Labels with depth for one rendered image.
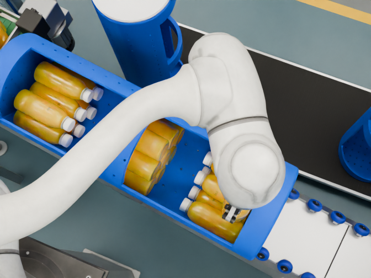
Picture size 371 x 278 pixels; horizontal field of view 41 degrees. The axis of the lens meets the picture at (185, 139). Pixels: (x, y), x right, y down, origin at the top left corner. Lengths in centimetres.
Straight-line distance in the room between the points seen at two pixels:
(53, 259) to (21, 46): 60
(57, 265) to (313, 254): 75
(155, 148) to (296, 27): 163
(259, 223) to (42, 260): 61
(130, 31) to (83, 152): 101
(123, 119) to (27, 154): 197
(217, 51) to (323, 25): 207
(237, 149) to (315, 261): 91
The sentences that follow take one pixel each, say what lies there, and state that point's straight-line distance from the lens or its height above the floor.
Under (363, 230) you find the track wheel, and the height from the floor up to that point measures 98.
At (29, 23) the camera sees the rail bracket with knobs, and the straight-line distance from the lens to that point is 177.
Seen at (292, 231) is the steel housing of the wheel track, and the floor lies 93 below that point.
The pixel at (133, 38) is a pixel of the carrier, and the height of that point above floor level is 92.
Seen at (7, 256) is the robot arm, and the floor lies 126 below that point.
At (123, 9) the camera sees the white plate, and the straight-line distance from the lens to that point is 168.
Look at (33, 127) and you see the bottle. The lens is 155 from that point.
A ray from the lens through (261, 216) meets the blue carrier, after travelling 126.
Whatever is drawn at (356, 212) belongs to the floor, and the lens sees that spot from 259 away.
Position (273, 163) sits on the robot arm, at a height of 178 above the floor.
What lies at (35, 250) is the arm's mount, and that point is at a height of 106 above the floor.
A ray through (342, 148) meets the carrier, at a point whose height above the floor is 21.
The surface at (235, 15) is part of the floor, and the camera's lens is 282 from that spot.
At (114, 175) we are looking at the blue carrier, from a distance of 136.
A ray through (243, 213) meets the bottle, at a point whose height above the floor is 131.
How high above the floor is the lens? 248
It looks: 75 degrees down
